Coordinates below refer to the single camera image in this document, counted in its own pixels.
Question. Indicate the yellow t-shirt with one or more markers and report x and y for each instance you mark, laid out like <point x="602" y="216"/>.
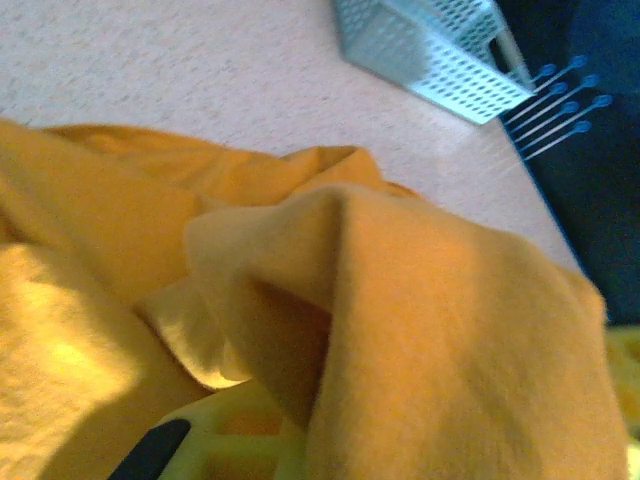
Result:
<point x="425" y="310"/>

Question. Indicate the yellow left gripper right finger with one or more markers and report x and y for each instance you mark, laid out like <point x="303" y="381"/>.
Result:
<point x="631" y="400"/>

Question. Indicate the grey perforated plastic basket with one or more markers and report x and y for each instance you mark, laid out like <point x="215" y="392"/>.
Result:
<point x="425" y="55"/>

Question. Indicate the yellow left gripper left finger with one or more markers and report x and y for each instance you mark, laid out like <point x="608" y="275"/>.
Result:
<point x="225" y="440"/>

